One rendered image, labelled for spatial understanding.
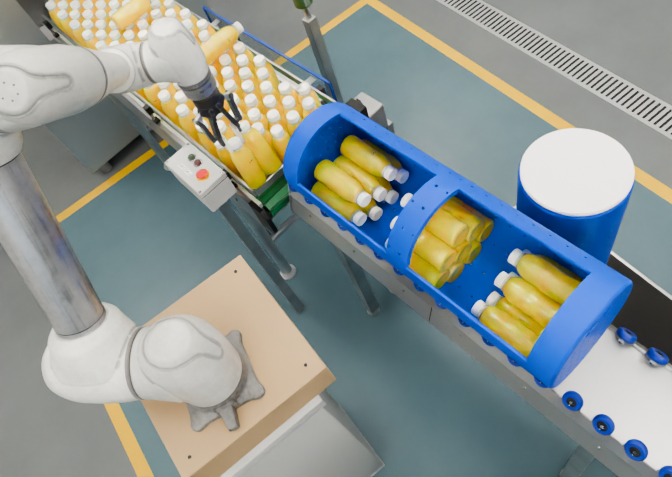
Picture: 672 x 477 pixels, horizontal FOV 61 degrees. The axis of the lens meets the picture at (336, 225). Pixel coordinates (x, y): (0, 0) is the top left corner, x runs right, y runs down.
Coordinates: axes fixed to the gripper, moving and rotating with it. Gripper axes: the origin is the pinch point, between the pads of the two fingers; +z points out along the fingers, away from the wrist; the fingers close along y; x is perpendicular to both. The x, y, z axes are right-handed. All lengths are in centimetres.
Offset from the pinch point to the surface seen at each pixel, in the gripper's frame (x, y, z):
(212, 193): -1.8, -14.3, 9.9
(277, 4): 184, 123, 119
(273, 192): -3.7, 1.5, 26.9
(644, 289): -99, 81, 101
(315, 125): -23.0, 15.4, -6.6
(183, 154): 15.3, -11.8, 7.0
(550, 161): -70, 53, 13
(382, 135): -38.6, 24.5, -4.5
